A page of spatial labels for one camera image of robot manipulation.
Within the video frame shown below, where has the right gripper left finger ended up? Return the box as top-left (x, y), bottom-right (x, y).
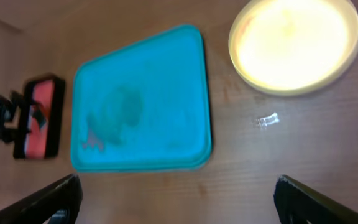
top-left (0, 174), bottom-right (83, 224)

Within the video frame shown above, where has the yellow-green plate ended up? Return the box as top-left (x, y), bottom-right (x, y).
top-left (228, 0), bottom-right (358, 96)

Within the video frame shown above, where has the teal plastic serving tray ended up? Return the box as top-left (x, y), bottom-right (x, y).
top-left (70, 24), bottom-right (212, 172)

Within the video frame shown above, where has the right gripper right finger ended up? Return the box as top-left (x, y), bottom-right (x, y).
top-left (273, 175), bottom-right (358, 224)

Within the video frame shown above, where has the dark red water tray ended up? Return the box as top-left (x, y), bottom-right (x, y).
top-left (13, 73), bottom-right (66, 160)

